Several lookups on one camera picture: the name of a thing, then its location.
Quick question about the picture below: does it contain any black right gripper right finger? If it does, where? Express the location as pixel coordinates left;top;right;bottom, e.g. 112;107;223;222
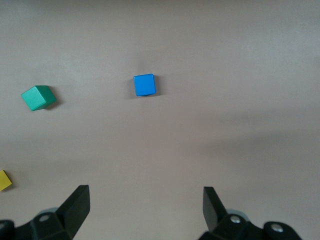
198;186;301;240

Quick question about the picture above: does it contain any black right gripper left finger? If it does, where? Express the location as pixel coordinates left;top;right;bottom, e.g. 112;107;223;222
0;184;91;240

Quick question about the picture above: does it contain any yellow wooden block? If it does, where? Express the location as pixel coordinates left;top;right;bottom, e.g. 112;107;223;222
0;169;13;192

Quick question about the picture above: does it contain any green wooden block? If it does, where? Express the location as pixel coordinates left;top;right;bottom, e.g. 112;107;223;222
20;85;58;112

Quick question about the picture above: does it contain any blue wooden block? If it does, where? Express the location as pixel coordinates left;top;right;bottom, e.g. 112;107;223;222
133;73;157;98

